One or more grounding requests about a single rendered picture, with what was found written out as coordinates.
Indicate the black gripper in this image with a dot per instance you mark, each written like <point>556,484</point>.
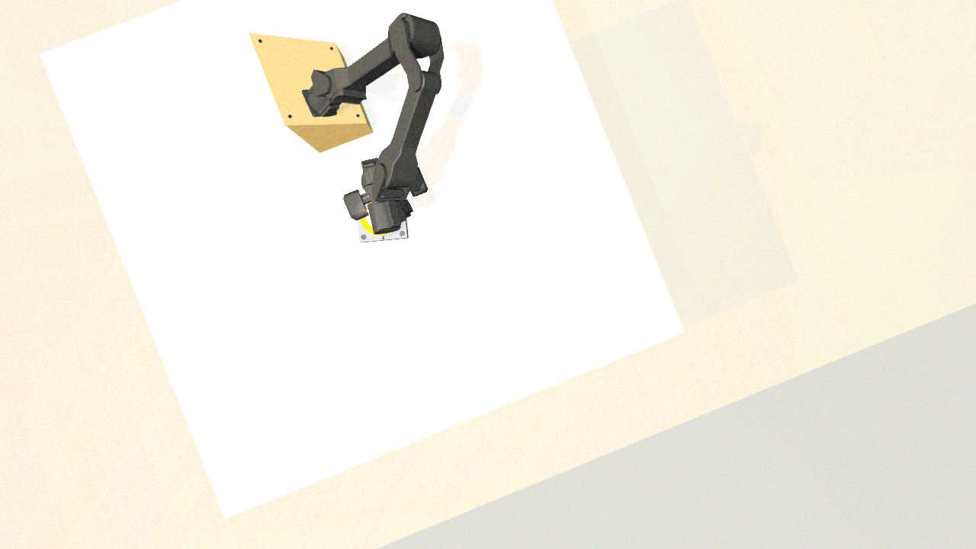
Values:
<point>356,206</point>

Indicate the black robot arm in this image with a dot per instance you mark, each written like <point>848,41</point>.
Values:
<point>409,38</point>

